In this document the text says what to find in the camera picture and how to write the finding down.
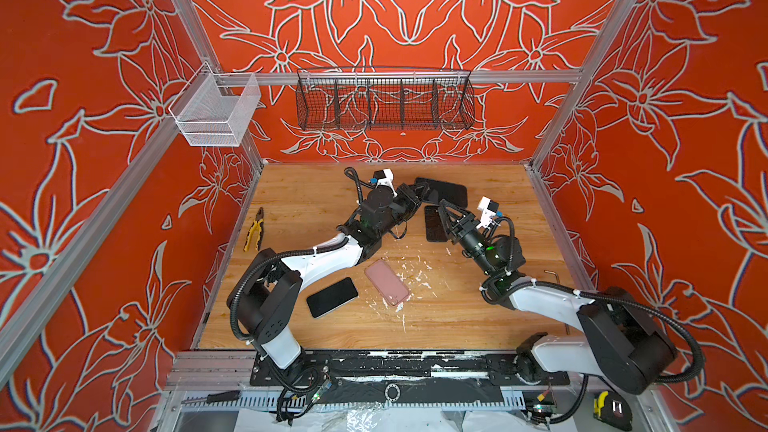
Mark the yellow black pliers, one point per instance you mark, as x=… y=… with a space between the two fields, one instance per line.
x=255 y=233

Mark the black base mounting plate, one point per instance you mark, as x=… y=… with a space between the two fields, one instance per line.
x=496 y=367

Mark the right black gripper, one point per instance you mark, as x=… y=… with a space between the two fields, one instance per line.
x=468 y=226

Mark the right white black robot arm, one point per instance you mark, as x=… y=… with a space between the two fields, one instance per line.
x=628 y=343

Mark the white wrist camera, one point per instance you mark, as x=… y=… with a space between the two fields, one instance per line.
x=487 y=209
x=383 y=178

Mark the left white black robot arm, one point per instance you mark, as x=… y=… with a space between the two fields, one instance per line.
x=263 y=300

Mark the black phone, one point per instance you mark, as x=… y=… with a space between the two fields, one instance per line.
x=332 y=297

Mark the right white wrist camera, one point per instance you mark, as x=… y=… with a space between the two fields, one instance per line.
x=487 y=209

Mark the black wire basket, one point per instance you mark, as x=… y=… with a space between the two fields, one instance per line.
x=367 y=98

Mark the black screwdriver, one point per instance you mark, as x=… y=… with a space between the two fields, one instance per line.
x=210 y=397

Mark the black phone case with holes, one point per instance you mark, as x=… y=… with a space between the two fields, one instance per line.
x=452 y=192

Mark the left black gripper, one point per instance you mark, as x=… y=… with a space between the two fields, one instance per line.
x=407 y=199

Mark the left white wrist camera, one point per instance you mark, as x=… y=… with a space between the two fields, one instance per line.
x=383 y=178

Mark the small metal hex key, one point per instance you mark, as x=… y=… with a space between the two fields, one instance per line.
x=553 y=275

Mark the grey slotted cable duct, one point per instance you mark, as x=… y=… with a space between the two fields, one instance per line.
x=456 y=397

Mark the pink phone case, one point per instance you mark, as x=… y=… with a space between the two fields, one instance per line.
x=390 y=286

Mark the clear plastic bin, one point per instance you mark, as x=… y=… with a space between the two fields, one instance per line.
x=215 y=110

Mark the yellow black tape measure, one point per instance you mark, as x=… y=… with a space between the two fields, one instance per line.
x=612 y=409

